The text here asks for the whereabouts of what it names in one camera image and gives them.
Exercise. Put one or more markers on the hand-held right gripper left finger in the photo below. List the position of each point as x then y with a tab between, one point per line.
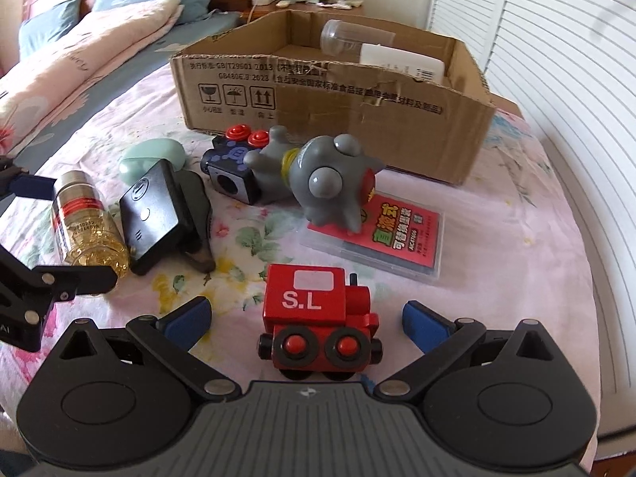
191	319

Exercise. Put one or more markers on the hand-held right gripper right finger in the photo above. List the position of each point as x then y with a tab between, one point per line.
425	325

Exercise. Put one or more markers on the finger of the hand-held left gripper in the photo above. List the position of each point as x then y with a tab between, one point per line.
74	279
32	185

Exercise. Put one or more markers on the glass bottle with gold contents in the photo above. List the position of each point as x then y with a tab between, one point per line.
84	228

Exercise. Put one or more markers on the red card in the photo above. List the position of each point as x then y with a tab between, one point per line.
402	243

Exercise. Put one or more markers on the black rectangular device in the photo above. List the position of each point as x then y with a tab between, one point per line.
154	218

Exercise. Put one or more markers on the dark grey pouch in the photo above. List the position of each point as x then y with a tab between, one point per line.
199	203

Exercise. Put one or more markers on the red toy car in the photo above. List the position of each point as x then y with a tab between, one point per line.
308	303

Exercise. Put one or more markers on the pale green ball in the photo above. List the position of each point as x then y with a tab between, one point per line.
149	156

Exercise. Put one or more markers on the grey toy elephant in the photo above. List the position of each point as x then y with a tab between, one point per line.
323	179

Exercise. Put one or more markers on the brown cardboard box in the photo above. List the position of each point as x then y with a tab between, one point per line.
348	124

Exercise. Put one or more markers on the pink floral bedsheet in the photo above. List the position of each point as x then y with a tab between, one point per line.
497	258

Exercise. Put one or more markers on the pink folded quilt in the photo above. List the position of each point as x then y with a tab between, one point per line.
89	54

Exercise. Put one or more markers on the dark blue pillow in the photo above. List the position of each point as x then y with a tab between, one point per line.
49	27

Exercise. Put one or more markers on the blue-grey bed cover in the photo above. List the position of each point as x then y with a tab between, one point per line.
149	64

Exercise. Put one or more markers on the white louvred closet door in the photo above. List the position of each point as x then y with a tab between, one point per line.
462	20
571	109

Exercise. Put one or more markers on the white plastic box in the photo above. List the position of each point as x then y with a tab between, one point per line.
397	62

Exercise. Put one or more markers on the wooden nightstand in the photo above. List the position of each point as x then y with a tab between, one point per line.
278	10

